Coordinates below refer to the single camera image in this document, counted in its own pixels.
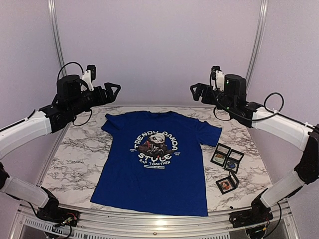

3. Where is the black display box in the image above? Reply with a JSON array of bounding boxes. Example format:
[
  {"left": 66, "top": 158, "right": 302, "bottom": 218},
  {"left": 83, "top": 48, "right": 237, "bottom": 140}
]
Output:
[
  {"left": 210, "top": 143, "right": 231, "bottom": 167},
  {"left": 216, "top": 172, "right": 239, "bottom": 195},
  {"left": 224, "top": 149, "right": 244, "bottom": 174}
]

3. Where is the black display box right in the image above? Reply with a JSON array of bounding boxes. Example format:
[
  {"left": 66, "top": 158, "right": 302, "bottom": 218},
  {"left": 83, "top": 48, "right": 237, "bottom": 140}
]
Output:
[{"left": 216, "top": 172, "right": 239, "bottom": 195}]

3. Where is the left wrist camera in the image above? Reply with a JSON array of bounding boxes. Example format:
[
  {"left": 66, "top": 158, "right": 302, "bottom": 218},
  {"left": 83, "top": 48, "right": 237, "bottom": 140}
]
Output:
[{"left": 81, "top": 65, "right": 96, "bottom": 91}]

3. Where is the green round brooch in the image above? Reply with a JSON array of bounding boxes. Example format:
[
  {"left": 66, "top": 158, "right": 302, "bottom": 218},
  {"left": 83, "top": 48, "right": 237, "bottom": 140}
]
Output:
[{"left": 214, "top": 154, "right": 225, "bottom": 162}]

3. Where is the blue panda print t-shirt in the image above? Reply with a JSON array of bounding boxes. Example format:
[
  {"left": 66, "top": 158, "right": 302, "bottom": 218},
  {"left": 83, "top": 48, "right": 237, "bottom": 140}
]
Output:
[{"left": 90, "top": 111, "right": 222, "bottom": 217}]

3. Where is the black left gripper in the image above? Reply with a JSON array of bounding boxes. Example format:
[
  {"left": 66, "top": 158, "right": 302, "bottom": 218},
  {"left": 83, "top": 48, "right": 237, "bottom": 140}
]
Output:
[{"left": 68, "top": 82, "right": 120, "bottom": 117}]

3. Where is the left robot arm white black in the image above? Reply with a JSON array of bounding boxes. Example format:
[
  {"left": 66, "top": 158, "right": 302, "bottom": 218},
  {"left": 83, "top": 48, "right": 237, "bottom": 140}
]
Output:
[{"left": 0, "top": 71, "right": 121, "bottom": 222}]

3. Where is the aluminium corner post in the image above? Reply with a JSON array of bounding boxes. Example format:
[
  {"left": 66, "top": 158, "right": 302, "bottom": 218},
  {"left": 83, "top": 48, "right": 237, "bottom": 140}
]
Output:
[
  {"left": 246, "top": 0, "right": 269, "bottom": 89},
  {"left": 48, "top": 0, "right": 67, "bottom": 80}
]

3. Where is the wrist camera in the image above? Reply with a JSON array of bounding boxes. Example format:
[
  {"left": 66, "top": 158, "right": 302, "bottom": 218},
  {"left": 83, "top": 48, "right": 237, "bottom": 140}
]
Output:
[
  {"left": 210, "top": 66, "right": 225, "bottom": 92},
  {"left": 81, "top": 65, "right": 96, "bottom": 91}
]

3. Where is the black display box left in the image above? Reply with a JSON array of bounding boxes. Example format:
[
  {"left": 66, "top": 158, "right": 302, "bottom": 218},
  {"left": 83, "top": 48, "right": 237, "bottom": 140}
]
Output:
[{"left": 210, "top": 143, "right": 231, "bottom": 167}]

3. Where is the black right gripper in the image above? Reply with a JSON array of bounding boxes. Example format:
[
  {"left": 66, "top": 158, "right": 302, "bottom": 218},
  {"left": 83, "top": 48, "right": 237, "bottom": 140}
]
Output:
[{"left": 190, "top": 83, "right": 235, "bottom": 114}]

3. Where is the blue round brooch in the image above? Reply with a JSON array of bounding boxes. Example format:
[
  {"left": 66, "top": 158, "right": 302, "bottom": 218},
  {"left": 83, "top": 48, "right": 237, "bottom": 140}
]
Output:
[{"left": 227, "top": 161, "right": 237, "bottom": 169}]

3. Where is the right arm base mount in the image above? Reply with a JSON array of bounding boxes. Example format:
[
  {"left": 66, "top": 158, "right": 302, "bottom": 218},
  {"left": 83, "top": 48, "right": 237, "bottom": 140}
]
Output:
[{"left": 229, "top": 207, "right": 274, "bottom": 228}]

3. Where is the right aluminium corner post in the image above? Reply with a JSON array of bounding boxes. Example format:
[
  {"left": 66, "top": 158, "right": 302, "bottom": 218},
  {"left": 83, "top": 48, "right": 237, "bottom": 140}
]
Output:
[{"left": 246, "top": 0, "right": 269, "bottom": 89}]

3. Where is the left aluminium corner post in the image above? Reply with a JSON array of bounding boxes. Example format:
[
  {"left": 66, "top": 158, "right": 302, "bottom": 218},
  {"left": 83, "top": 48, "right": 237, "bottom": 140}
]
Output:
[{"left": 48, "top": 0, "right": 67, "bottom": 80}]

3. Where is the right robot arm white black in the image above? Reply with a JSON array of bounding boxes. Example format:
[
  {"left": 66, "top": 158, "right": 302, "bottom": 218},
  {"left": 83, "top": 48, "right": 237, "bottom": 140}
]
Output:
[{"left": 190, "top": 71, "right": 319, "bottom": 223}]

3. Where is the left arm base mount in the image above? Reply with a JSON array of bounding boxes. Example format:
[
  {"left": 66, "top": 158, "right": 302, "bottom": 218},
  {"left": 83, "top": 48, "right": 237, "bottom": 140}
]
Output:
[{"left": 36, "top": 201, "right": 79, "bottom": 227}]

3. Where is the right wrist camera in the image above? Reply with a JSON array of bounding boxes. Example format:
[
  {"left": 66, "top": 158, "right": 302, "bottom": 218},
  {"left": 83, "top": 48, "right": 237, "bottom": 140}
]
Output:
[{"left": 210, "top": 66, "right": 225, "bottom": 92}]

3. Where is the black display box middle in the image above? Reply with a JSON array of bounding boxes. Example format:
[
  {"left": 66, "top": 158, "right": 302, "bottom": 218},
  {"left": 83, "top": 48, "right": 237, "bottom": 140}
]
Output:
[{"left": 224, "top": 149, "right": 244, "bottom": 174}]

